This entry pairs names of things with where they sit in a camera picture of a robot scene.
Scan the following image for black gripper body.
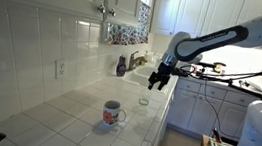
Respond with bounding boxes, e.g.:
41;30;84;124
148;60;173;86

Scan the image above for white sink basin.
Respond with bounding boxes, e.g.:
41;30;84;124
120;61;175;94

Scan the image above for metal kitchen faucet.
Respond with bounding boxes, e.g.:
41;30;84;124
127;50;149;74

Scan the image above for purple soap bottle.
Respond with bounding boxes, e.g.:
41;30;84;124
114;53;129;78

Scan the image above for white lower kitchen cabinets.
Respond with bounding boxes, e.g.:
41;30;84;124
165;76;261;143

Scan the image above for white under-counter cabinet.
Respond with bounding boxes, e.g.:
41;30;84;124
148;97;173;146

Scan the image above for white floral mug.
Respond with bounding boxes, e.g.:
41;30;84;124
100;98;129;129

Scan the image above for floral window curtain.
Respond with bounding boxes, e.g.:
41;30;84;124
105;0;154;50

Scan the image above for red black clamp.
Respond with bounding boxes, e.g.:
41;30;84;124
210;126;225;145

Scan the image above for silver cabinet knob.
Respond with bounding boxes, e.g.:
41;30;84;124
108;8;118;18
97;3;107;14

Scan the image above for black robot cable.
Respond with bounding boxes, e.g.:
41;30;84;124
165;55;262;146

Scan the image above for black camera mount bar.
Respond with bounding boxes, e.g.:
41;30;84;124
198;74;262;101

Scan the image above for white wall outlet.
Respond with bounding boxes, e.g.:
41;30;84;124
53;58;70;81

